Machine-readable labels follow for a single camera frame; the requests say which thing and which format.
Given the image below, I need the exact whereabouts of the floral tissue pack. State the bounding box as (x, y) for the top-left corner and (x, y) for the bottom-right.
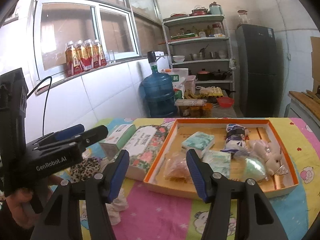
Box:
(123, 125), (169, 181)

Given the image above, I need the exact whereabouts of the green white wipes pack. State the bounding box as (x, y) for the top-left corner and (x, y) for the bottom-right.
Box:
(202, 150), (231, 178)

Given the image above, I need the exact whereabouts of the pink teddy bear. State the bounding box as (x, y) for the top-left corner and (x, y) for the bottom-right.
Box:
(249, 140), (289, 176)

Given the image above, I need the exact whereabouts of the metal kitchen shelf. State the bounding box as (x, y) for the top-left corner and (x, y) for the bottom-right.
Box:
(162, 13), (236, 94)

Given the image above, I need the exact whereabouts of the leopard print scrunchie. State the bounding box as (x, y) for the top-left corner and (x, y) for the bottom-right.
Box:
(69, 157), (100, 183)

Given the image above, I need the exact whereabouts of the wooden cutting board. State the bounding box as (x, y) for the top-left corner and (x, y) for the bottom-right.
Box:
(289, 91), (319, 121)

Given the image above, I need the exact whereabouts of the white floral scrunchie cloth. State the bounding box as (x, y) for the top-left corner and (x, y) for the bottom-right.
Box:
(106, 188), (129, 225)

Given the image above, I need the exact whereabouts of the green sponge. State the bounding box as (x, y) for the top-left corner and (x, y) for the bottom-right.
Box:
(241, 157), (268, 182)

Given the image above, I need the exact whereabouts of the blue water jug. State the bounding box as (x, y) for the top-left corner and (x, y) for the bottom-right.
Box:
(142, 51), (177, 118)

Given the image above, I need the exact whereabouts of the egg tray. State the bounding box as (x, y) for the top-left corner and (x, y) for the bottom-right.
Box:
(196, 86), (223, 97)

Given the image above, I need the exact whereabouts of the pack of drink bottles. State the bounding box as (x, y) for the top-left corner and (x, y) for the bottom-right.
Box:
(65, 39), (107, 77)

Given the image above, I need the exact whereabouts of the red plastic basket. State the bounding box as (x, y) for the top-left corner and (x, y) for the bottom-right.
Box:
(217, 96), (234, 108)

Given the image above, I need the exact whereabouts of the sliding window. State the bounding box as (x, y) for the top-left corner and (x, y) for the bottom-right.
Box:
(33, 0), (141, 80)

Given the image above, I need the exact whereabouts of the black cable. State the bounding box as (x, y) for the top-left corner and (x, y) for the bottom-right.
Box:
(26, 76), (53, 137)

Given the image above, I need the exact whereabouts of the glass jar on fridge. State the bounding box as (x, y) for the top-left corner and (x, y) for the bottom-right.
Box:
(238, 10), (249, 24)

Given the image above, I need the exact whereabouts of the small teal tissue pack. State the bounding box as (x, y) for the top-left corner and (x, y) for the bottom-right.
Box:
(181, 132), (215, 159)

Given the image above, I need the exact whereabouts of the black refrigerator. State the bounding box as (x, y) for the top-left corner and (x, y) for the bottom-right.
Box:
(235, 24), (281, 118)

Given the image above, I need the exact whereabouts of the orange cardboard box tray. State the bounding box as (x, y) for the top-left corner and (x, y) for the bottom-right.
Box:
(144, 118), (299, 199)

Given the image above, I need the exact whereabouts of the person left hand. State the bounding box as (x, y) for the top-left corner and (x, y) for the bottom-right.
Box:
(4, 174), (63, 230)

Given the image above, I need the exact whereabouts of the purple white plastic pouch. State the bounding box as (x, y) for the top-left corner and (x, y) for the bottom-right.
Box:
(221, 124), (249, 157)

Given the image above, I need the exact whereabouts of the orange item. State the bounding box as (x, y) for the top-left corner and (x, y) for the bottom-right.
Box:
(163, 151), (191, 183)

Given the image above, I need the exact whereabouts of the green white mask box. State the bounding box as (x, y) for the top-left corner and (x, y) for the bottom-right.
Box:
(99, 124), (136, 159)

